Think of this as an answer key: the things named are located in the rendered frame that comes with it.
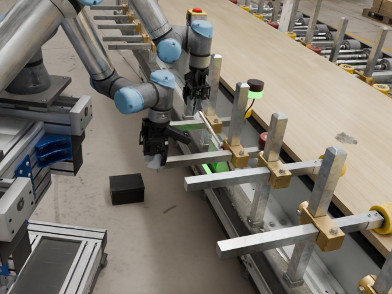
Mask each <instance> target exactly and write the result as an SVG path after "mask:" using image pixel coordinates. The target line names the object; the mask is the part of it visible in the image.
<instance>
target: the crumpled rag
mask: <svg viewBox="0 0 392 294"><path fill-rule="evenodd" d="M334 138H336V139H337V140H340V141H341V142H343V143H349V144H354V145H356V144H357V143H358V140H357V139H356V140H355V139H354V137H352V136H349V135H346V133H345V132H342V133H340V134H337V136H335V137H334Z"/></svg>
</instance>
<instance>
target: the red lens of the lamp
mask: <svg viewBox="0 0 392 294"><path fill-rule="evenodd" d="M247 84H248V85H249V87H250V88H249V90H250V91H253V92H262V91H263V89H264V84H263V85H260V86H256V85H252V84H250V83H248V80H247Z"/></svg>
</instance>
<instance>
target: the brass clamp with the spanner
mask: <svg viewBox="0 0 392 294"><path fill-rule="evenodd" d="M222 142H223V143H224V145H225V147H224V149H225V150H230V151H231V153H232V154H233V155H232V161H230V162H231V164H232V165H233V166H234V168H235V169H236V168H241V167H247V165H248V161H249V154H248V153H247V152H246V151H245V150H244V148H243V147H242V146H241V144H239V145H235V146H230V145H229V143H228V138H225V139H224V140H223V141H222ZM240 151H244V156H240V155H239V152H240Z"/></svg>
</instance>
